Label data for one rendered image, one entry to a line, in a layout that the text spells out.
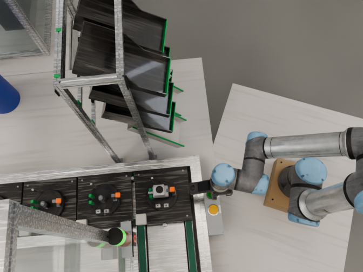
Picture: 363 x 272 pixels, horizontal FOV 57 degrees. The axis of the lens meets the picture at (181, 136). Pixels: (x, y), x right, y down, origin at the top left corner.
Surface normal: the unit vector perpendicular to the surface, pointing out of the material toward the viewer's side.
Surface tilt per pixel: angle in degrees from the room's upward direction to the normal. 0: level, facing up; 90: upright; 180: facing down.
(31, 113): 0
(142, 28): 25
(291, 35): 0
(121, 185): 0
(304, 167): 9
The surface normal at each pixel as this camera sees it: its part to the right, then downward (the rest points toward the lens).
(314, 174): 0.03, -0.47
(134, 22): 0.40, -0.28
